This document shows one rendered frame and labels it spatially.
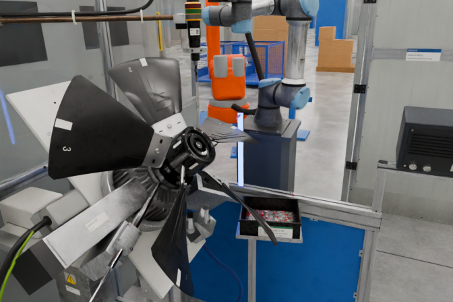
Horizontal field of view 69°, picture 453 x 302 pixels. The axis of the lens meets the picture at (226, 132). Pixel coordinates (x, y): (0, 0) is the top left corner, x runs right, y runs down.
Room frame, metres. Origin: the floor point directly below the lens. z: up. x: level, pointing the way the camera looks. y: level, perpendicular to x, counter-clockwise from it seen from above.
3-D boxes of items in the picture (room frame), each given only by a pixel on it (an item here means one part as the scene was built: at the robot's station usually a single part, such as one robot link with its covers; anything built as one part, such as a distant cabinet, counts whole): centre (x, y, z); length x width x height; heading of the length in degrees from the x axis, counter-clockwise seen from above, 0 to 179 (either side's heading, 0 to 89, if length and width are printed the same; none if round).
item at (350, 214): (1.23, -0.15, 0.82); 0.90 x 0.04 x 0.08; 66
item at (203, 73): (8.33, 0.13, 0.49); 1.27 x 0.88 x 0.98; 156
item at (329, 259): (1.23, -0.15, 0.45); 0.82 x 0.02 x 0.66; 66
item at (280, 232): (1.05, -0.15, 0.85); 0.22 x 0.17 x 0.07; 82
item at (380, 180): (1.06, -0.55, 0.96); 0.03 x 0.03 x 0.20; 66
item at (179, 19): (0.94, 0.09, 1.51); 0.09 x 0.07 x 0.10; 101
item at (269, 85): (1.66, -0.23, 1.19); 0.13 x 0.12 x 0.14; 47
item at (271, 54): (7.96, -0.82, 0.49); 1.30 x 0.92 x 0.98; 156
